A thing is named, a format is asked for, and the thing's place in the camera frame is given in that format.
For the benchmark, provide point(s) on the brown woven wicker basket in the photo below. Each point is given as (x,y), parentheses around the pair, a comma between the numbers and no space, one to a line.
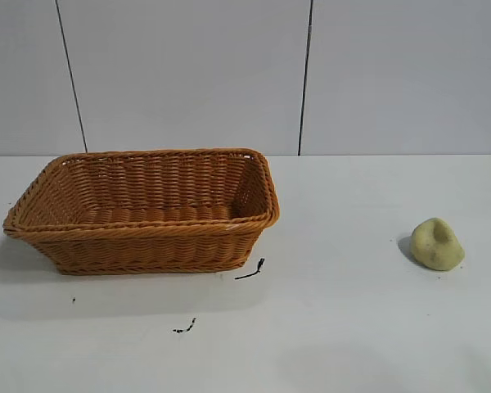
(147,245)

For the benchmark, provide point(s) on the yellow-green pear-like fruit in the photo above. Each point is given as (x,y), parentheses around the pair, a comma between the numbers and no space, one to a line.
(435,245)

